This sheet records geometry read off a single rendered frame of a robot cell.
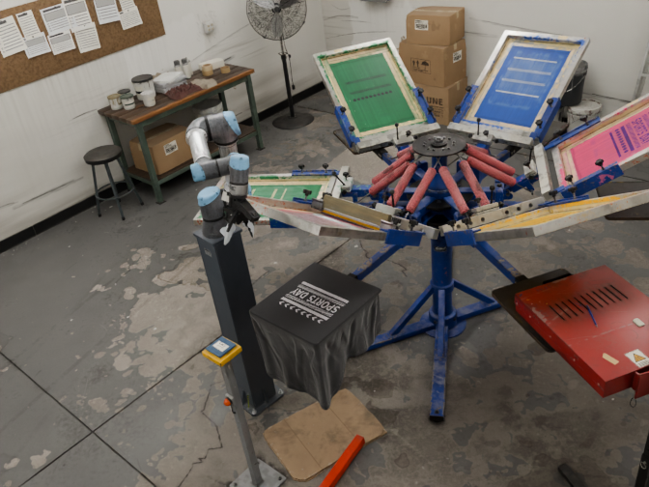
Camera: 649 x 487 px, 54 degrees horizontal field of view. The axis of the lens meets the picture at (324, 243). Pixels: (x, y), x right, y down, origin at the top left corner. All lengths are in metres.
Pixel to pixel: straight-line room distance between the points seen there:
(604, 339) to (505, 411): 1.30
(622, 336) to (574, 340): 0.18
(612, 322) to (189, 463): 2.34
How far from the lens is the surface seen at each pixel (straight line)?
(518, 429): 3.79
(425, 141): 3.72
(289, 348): 3.08
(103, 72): 6.58
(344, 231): 2.64
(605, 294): 2.92
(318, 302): 3.11
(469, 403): 3.89
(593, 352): 2.63
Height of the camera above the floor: 2.86
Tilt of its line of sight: 33 degrees down
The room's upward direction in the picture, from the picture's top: 8 degrees counter-clockwise
